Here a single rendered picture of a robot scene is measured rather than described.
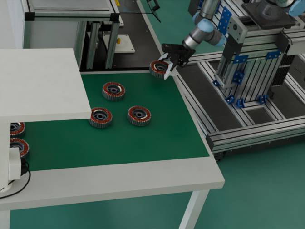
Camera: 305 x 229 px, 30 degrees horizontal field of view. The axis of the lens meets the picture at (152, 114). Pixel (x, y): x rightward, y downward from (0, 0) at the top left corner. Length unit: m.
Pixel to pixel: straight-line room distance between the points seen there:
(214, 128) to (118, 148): 1.16
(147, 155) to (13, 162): 0.64
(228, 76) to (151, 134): 1.18
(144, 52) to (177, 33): 1.66
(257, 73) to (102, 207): 1.32
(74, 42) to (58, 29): 0.11
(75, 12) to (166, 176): 0.86
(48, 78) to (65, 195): 0.50
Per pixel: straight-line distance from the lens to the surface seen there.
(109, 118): 2.62
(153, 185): 2.44
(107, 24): 2.98
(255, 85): 3.81
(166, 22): 4.84
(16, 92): 2.06
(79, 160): 2.47
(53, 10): 2.66
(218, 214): 3.43
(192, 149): 2.64
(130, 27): 3.27
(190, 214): 2.75
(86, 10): 2.70
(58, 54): 2.25
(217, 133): 3.56
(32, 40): 2.74
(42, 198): 2.32
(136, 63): 3.01
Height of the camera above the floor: 2.56
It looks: 41 degrees down
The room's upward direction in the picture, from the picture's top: 15 degrees clockwise
